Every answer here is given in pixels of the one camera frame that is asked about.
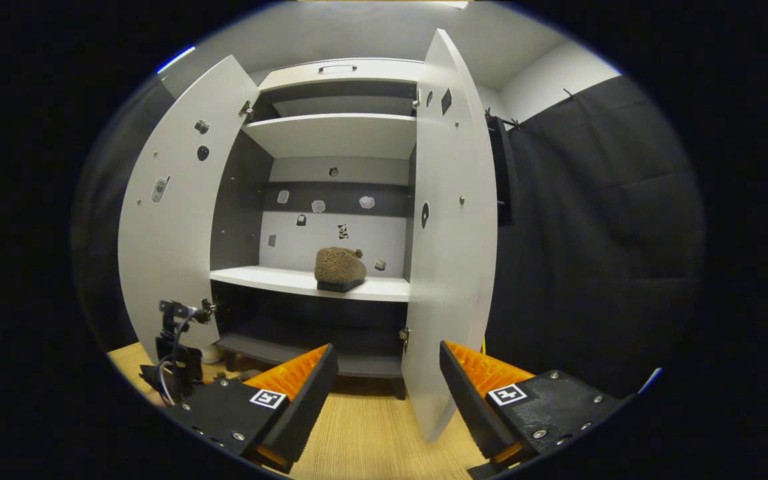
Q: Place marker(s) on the narrow ceiling light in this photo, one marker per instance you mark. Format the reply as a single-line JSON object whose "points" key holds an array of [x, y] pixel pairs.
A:
{"points": [[176, 58]]}

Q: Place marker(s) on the brown fuzzy shoe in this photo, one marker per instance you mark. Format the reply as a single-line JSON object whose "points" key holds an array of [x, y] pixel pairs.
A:
{"points": [[338, 266]]}

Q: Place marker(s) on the white shoe cabinet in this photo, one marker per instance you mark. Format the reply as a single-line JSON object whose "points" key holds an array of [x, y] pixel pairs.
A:
{"points": [[337, 136]]}

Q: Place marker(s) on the wide ceiling light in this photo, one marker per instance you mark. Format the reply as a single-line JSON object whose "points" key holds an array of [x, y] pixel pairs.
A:
{"points": [[447, 3]]}

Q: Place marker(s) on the small white object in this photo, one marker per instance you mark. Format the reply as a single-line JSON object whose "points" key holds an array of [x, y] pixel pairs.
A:
{"points": [[212, 355]]}

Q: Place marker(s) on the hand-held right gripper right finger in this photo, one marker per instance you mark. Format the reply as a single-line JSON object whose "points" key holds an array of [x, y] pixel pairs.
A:
{"points": [[467, 406]]}

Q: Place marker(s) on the white cabinet door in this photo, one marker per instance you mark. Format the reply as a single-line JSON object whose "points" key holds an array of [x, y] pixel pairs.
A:
{"points": [[450, 266], [170, 266]]}

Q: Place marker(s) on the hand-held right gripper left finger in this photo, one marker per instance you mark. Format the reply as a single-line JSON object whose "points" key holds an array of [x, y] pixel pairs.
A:
{"points": [[307, 406]]}

